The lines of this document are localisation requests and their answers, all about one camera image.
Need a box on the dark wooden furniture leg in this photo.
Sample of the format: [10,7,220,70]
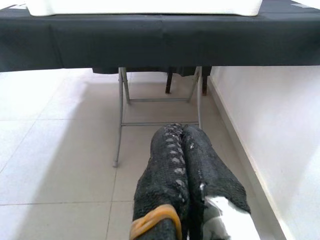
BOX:
[164,66,175,95]
[201,66,209,97]

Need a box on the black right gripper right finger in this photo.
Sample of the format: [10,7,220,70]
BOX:
[183,124,251,240]

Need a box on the white plastic children table top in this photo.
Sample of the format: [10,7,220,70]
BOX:
[24,0,263,17]

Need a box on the black tablecloth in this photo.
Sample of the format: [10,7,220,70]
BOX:
[0,0,320,76]

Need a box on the yellow rubber band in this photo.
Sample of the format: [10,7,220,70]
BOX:
[130,203,183,240]

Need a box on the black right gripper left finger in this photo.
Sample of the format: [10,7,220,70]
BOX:
[129,122,191,240]

